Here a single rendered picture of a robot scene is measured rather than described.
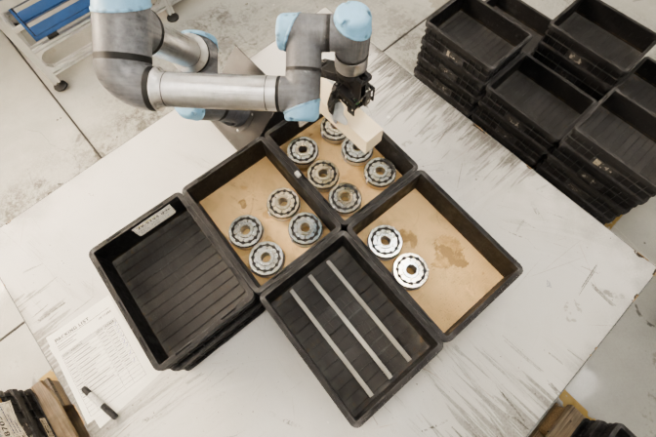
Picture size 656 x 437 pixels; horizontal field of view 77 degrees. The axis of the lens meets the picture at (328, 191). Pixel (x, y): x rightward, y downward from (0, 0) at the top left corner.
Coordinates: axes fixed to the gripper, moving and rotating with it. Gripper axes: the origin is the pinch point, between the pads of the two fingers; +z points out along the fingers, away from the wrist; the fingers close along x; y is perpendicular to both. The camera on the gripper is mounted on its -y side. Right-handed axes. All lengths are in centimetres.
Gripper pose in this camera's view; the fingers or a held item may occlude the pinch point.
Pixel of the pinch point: (343, 111)
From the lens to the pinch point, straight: 115.1
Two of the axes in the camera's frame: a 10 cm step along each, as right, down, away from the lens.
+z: 0.2, 4.1, 9.1
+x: 7.4, -6.2, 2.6
